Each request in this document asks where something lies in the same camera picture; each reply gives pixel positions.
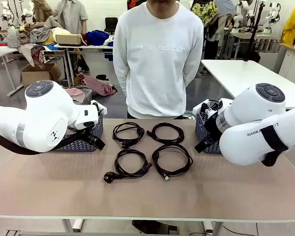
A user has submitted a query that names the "open cardboard box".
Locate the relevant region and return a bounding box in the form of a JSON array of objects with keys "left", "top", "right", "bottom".
[{"left": 20, "top": 63, "right": 62, "bottom": 87}]

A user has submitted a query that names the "black object under table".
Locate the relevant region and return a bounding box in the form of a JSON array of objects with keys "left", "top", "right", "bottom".
[{"left": 132, "top": 219, "right": 180, "bottom": 236}]

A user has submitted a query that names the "flat cardboard box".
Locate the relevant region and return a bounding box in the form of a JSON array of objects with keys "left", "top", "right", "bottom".
[{"left": 55, "top": 33, "right": 83, "bottom": 46}]

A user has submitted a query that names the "pile of patterned clothes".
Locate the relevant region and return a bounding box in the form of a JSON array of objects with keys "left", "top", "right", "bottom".
[{"left": 1, "top": 15, "right": 64, "bottom": 67}]

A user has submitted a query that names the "black coiled power cable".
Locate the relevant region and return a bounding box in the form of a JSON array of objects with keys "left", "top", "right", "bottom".
[{"left": 112, "top": 121, "right": 146, "bottom": 150}]

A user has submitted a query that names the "long white background table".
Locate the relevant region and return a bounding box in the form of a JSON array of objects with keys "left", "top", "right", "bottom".
[{"left": 53, "top": 43, "right": 114, "bottom": 87}]

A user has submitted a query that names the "black office chair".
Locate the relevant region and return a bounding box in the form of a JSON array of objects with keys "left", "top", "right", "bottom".
[{"left": 104, "top": 16, "right": 119, "bottom": 35}]

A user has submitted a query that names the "red plaid cloth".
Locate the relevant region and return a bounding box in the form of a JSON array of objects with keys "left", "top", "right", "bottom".
[{"left": 74, "top": 73, "right": 118, "bottom": 97}]

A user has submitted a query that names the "person in white sweatshirt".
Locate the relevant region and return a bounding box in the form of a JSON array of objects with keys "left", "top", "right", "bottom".
[{"left": 113, "top": 0, "right": 205, "bottom": 120}]

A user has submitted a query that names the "blue cloth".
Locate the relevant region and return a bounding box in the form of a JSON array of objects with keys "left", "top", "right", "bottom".
[{"left": 86, "top": 29, "right": 111, "bottom": 46}]

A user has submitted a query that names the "background person in light shirt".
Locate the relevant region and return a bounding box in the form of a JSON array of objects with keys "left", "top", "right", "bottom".
[{"left": 52, "top": 0, "right": 89, "bottom": 72}]

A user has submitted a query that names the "white table frame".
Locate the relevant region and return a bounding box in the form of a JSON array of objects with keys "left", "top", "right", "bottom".
[{"left": 4, "top": 217, "right": 223, "bottom": 236}]

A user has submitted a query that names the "black cable with round plug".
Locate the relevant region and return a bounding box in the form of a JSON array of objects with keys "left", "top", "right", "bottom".
[{"left": 103, "top": 148, "right": 153, "bottom": 183}]

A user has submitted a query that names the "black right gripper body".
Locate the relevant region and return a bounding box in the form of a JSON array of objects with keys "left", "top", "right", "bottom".
[{"left": 202, "top": 114, "right": 223, "bottom": 145}]

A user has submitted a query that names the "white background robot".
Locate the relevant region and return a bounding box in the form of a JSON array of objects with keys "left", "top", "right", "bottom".
[
  {"left": 22, "top": 0, "right": 35, "bottom": 18},
  {"left": 0, "top": 0, "right": 14, "bottom": 28},
  {"left": 232, "top": 0, "right": 252, "bottom": 31},
  {"left": 264, "top": 2, "right": 282, "bottom": 33}
]

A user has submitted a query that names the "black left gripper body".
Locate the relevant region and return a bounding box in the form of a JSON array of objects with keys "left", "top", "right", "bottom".
[{"left": 84, "top": 127, "right": 101, "bottom": 144}]

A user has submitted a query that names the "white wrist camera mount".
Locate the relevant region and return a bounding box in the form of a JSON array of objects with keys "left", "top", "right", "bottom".
[
  {"left": 193, "top": 98, "right": 233, "bottom": 121},
  {"left": 90, "top": 99, "right": 108, "bottom": 117}
]

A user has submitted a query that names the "thin black cable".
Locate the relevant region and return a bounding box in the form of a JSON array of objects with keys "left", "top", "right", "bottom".
[{"left": 146, "top": 122, "right": 184, "bottom": 144}]

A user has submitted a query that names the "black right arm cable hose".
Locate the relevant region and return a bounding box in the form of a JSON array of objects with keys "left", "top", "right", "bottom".
[{"left": 260, "top": 124, "right": 290, "bottom": 168}]

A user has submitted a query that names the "black USB cable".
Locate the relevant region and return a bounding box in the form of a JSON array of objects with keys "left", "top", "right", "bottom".
[{"left": 151, "top": 143, "right": 194, "bottom": 183}]

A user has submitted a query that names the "grey-blue plastic basket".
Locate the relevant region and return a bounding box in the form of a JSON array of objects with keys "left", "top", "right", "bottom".
[
  {"left": 56, "top": 114, "right": 105, "bottom": 153},
  {"left": 194, "top": 112, "right": 223, "bottom": 155}
]

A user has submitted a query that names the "white cabinet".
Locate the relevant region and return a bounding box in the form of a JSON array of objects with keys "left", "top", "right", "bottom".
[{"left": 278, "top": 43, "right": 295, "bottom": 80}]

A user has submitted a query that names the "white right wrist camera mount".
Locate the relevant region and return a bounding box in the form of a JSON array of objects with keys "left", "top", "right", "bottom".
[{"left": 193, "top": 98, "right": 233, "bottom": 121}]

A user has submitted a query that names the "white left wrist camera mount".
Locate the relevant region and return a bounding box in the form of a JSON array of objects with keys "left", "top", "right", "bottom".
[{"left": 90, "top": 99, "right": 108, "bottom": 117}]

